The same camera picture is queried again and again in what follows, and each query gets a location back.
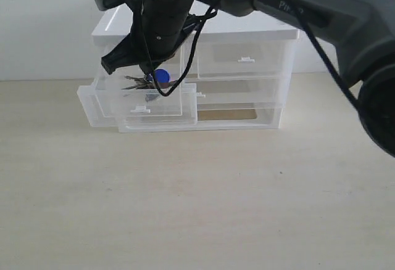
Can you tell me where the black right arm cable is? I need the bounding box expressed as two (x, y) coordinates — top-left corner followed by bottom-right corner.
(136, 0), (365, 110)

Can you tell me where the key bunch with blue tag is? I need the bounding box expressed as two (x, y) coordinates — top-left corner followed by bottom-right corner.
(123, 68), (177, 102)

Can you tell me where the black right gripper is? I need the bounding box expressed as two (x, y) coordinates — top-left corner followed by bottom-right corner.
(101, 0), (193, 75)

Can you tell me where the clear bottom wide drawer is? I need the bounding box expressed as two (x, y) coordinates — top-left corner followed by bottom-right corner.
(115, 107), (283, 133)

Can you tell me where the white plastic drawer cabinet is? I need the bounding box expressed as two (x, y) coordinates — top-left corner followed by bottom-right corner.
(91, 0), (301, 134)

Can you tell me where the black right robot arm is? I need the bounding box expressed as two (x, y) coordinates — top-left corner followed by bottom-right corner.
(94, 0), (394, 155)

